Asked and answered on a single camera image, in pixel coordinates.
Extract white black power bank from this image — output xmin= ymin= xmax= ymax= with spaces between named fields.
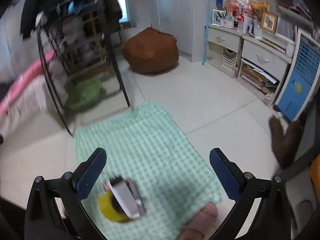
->
xmin=107 ymin=176 xmax=146 ymax=220

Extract grey drawer cabinet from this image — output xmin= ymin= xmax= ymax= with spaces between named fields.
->
xmin=204 ymin=25 xmax=292 ymax=107

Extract wooden picture frame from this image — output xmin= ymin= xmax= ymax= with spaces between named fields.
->
xmin=260 ymin=11 xmax=278 ymax=34

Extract yellow tape roll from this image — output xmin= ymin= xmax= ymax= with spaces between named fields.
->
xmin=98 ymin=191 xmax=130 ymax=223

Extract blue white air cooler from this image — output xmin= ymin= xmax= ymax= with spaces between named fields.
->
xmin=275 ymin=29 xmax=319 ymax=122

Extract pink storage box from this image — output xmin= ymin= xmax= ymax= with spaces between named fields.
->
xmin=98 ymin=176 xmax=146 ymax=223

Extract pink slipper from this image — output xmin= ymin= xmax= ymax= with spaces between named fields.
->
xmin=176 ymin=202 xmax=218 ymax=240

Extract black metal rack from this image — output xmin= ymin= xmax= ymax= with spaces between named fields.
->
xmin=21 ymin=0 xmax=126 ymax=127

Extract pink blanket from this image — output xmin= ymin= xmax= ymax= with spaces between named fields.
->
xmin=1 ymin=59 xmax=48 ymax=126

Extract green plastic basin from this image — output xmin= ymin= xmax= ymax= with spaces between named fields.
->
xmin=65 ymin=79 xmax=102 ymax=112

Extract green checkered cloth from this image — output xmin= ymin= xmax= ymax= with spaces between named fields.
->
xmin=74 ymin=102 xmax=222 ymax=239

